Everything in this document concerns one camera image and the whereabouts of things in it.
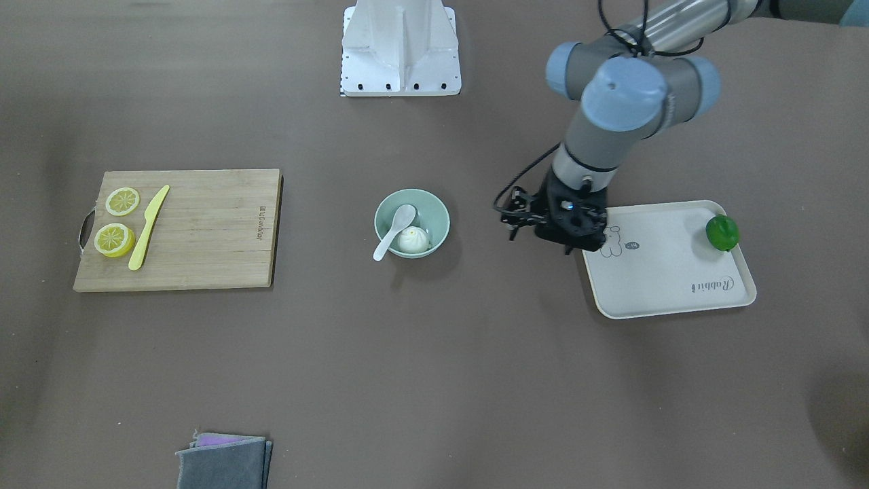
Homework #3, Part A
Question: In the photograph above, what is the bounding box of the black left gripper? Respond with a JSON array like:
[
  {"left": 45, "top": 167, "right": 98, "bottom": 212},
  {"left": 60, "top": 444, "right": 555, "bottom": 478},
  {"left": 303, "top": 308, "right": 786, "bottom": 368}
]
[{"left": 500, "top": 170, "right": 608, "bottom": 255}]

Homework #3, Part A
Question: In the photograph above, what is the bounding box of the white steamed bun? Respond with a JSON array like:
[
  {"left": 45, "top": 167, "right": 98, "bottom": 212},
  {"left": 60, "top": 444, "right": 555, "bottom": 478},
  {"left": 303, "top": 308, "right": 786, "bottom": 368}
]
[{"left": 395, "top": 225, "right": 430, "bottom": 254}]

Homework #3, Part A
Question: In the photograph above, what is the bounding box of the white ceramic spoon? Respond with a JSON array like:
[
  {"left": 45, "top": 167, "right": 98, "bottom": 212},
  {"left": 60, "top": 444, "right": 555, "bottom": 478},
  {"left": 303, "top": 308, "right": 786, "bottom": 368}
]
[{"left": 373, "top": 204, "right": 416, "bottom": 262}]

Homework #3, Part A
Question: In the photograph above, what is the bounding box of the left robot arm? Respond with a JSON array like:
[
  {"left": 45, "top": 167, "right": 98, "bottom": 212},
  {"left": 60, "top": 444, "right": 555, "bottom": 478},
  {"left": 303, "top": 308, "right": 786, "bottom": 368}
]
[{"left": 492, "top": 1, "right": 760, "bottom": 253}]

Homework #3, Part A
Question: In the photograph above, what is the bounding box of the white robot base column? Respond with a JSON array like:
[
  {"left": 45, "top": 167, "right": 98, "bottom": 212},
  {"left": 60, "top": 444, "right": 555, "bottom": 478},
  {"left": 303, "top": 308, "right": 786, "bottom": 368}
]
[{"left": 339, "top": 1, "right": 462, "bottom": 97}]

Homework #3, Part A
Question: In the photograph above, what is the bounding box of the mint green bowl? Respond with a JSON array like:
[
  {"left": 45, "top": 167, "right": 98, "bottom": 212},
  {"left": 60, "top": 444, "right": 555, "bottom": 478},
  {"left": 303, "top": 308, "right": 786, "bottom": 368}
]
[{"left": 373, "top": 189, "right": 451, "bottom": 259}]

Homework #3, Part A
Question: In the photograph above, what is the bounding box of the white rectangular tray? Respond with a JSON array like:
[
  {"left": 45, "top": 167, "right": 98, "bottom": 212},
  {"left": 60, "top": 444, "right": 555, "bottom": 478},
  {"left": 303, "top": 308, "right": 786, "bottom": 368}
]
[{"left": 583, "top": 199, "right": 757, "bottom": 320}]

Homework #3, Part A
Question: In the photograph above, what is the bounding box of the green lime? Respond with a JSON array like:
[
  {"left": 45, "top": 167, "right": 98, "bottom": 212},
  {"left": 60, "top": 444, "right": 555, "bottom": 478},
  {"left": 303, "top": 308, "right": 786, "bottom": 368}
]
[{"left": 705, "top": 214, "right": 741, "bottom": 253}]

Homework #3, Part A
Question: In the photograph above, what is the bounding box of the wooden cutting board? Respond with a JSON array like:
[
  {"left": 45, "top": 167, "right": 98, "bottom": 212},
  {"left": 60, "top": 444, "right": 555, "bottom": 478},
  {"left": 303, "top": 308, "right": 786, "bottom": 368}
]
[{"left": 73, "top": 169, "right": 283, "bottom": 292}]

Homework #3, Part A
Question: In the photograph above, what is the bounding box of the grey folded cloth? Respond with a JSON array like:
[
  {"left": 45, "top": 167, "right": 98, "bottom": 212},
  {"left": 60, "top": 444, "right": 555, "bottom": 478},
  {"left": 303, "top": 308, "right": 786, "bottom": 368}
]
[{"left": 176, "top": 431, "right": 273, "bottom": 488}]

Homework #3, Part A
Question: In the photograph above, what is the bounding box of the yellow plastic knife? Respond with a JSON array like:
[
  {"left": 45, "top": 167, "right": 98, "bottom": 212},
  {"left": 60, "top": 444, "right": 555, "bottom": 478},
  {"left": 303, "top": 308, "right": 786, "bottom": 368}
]
[{"left": 128, "top": 185, "right": 171, "bottom": 270}]

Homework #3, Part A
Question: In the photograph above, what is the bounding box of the lemon slice far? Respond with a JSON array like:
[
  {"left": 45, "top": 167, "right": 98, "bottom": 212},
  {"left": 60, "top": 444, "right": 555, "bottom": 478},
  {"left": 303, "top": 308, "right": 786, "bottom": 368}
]
[{"left": 105, "top": 187, "right": 141, "bottom": 217}]

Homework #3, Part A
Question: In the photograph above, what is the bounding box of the lemon slice near edge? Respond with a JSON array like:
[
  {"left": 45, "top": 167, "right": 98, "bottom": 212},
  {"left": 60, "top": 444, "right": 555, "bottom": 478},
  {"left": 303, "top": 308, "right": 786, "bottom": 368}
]
[{"left": 93, "top": 223, "right": 136, "bottom": 259}]

